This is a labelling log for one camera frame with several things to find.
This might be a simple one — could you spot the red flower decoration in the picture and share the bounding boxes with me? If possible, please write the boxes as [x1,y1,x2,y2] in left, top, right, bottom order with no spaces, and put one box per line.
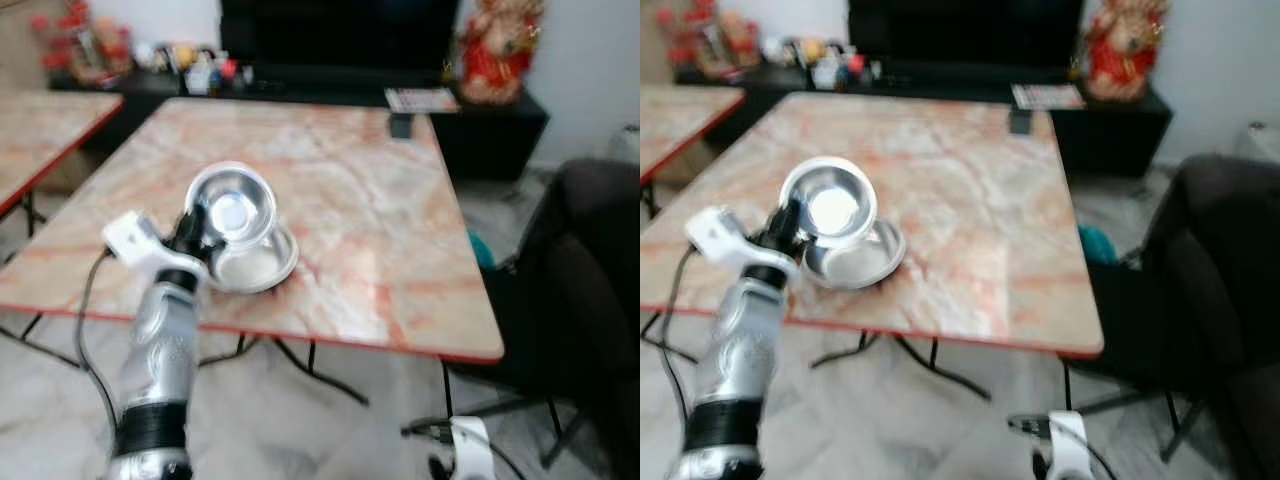
[654,0,763,83]
[28,0,137,90]

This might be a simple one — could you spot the steel bowl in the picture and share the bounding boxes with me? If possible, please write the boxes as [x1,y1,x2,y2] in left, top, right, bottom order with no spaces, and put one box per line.
[184,161,279,252]
[778,156,879,249]

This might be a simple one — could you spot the colourful small figurines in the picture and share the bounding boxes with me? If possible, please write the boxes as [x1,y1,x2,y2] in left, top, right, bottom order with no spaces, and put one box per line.
[133,40,253,98]
[760,34,883,93]

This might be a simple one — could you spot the red and gold statue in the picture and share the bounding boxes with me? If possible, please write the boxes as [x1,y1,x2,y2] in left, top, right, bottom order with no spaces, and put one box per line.
[457,0,547,107]
[1082,0,1170,104]

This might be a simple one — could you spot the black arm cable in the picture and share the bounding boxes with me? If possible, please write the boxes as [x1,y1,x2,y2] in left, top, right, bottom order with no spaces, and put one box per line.
[658,243,703,426]
[74,248,123,433]

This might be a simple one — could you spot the marble folding table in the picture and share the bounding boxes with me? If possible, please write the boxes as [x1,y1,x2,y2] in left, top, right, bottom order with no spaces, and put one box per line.
[640,91,1105,411]
[0,89,125,237]
[0,96,506,419]
[640,84,747,217]

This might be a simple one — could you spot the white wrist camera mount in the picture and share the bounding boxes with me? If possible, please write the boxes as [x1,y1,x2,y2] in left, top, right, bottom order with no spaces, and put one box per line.
[1033,409,1097,480]
[430,416,497,480]
[684,206,794,282]
[102,211,208,283]

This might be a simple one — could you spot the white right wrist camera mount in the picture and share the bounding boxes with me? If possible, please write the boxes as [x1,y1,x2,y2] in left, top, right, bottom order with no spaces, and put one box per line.
[1033,409,1097,480]
[430,416,497,480]

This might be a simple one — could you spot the black television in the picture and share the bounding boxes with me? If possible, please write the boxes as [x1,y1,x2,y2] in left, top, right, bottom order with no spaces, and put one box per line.
[219,0,462,79]
[847,0,1088,73]

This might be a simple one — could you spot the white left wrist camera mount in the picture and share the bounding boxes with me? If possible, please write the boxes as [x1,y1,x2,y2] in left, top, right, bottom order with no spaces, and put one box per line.
[684,206,794,282]
[102,211,208,283]

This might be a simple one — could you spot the black tv cabinet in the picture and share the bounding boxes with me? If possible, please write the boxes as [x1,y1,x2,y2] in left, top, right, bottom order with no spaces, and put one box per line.
[48,64,550,183]
[673,60,1174,180]

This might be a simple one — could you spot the black chair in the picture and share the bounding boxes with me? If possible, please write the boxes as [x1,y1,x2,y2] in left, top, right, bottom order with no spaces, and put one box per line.
[1060,153,1280,480]
[445,157,641,480]

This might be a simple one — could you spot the steel plate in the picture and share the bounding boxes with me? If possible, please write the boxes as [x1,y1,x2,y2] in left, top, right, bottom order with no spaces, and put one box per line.
[205,222,300,295]
[803,217,908,292]

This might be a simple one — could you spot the teal cloth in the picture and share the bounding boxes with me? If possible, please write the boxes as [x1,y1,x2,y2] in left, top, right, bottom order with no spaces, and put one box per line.
[1077,224,1118,267]
[467,229,497,272]

